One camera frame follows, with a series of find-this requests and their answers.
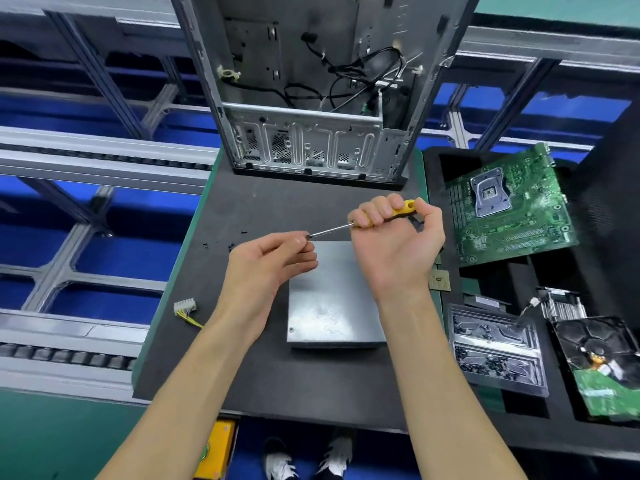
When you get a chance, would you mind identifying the person's right hand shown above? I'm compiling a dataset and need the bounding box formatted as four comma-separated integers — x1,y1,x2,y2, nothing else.
347,193,446,301

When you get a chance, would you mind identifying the person's left hand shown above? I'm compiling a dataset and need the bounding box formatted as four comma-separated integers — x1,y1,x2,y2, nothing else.
215,231,319,336

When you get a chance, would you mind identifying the yellow handled screwdriver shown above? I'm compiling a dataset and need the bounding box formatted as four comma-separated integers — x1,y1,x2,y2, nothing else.
307,199,419,239

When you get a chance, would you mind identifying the grey power supply cover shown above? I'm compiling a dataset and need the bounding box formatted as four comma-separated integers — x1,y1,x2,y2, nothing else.
287,241,388,349

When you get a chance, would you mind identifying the person's left forearm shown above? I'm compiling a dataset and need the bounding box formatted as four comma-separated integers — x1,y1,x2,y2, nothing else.
95,309,266,480

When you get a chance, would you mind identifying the person's right forearm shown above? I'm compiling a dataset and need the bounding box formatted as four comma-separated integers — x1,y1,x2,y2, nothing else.
380,285,526,480

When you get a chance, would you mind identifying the person's left shoe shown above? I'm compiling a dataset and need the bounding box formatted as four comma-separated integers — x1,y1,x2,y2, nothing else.
263,437,298,480

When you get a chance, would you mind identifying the person's shoe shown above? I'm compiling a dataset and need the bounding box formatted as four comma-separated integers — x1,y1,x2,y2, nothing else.
263,437,298,480
317,435,354,480

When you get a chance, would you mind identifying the person's right shoe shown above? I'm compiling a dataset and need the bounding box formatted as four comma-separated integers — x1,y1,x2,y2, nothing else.
317,435,354,480

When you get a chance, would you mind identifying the black foam work mat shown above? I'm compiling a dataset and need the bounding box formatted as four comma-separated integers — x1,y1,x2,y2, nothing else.
133,149,451,431

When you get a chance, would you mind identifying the green motherboard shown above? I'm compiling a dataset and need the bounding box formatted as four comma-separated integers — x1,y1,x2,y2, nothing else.
445,143,581,268

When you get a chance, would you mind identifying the clear plastic screw tray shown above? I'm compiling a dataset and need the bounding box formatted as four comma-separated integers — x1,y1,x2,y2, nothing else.
447,303,550,398

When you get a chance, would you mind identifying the silver computer tower chassis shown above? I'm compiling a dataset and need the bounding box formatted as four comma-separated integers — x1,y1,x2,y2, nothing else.
168,0,481,188

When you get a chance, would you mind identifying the black foam parts tray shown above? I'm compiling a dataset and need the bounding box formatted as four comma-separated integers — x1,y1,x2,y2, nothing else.
422,105,640,461

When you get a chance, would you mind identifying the silver heatsink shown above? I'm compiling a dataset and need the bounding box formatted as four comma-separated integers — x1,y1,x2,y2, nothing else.
537,287,588,321

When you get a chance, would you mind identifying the yellow button box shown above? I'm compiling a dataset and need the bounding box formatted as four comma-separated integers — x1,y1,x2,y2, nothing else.
195,417,239,480

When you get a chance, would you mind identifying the black computer side panel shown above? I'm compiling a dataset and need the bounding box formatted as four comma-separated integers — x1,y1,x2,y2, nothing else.
585,109,640,296

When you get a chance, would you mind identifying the black hard disk drive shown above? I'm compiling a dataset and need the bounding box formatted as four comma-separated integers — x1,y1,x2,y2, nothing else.
555,315,640,421

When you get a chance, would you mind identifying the aluminium conveyor frame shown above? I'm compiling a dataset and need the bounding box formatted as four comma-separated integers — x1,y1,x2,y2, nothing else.
0,0,640,401

